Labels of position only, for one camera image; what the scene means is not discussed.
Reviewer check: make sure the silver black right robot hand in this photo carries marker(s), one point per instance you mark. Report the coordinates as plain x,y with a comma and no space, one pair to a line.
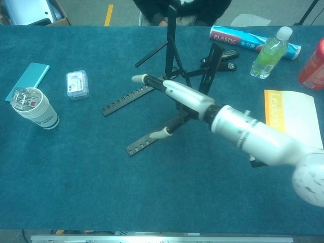
192,98

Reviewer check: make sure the black folding laptop stand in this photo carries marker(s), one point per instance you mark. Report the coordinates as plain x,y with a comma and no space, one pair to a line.
170,38

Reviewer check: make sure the black stapler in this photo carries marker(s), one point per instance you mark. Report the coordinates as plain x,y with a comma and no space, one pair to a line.
229,66

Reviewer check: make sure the blue red plastic wrap box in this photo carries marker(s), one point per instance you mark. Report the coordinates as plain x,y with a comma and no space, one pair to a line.
227,38

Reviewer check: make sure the clear bottle with green label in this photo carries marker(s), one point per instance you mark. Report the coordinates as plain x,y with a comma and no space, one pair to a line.
268,53

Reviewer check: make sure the seated person in dark clothes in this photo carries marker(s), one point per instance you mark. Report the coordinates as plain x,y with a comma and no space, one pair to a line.
202,10

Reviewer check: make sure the white sheet on floor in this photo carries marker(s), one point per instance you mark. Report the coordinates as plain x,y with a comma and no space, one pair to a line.
245,20

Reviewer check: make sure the orange white Lexicon book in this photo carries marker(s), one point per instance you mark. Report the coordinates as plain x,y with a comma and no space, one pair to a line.
298,111

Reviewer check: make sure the small clear plastic box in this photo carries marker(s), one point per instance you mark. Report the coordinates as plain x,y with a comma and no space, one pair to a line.
77,84

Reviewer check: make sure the yellow floor tape strip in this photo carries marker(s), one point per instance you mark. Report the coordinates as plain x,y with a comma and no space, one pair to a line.
109,15

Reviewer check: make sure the teal table cloth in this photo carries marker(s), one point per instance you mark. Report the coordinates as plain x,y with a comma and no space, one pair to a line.
101,182

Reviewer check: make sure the red can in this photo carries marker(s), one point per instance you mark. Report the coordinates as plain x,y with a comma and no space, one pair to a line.
314,68

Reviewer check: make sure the black tripod leg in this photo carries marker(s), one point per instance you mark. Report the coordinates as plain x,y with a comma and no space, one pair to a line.
307,12

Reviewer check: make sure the paper cup with clips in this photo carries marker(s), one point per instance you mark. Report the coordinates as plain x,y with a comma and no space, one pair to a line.
45,116

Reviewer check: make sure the cardboard box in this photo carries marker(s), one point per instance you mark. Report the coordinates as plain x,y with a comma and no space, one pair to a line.
63,21

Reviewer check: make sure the light blue smartphone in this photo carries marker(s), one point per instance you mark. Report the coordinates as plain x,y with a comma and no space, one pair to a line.
33,76

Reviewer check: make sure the round clear paper clip container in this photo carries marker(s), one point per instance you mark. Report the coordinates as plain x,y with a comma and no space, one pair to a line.
25,98

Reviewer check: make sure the white device in cardboard box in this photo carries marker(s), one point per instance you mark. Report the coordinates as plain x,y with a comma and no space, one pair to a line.
25,10

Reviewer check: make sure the white chair frame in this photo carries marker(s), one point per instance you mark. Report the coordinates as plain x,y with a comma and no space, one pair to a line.
141,17

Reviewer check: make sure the aluminium rail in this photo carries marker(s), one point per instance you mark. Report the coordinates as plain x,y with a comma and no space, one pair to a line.
152,239

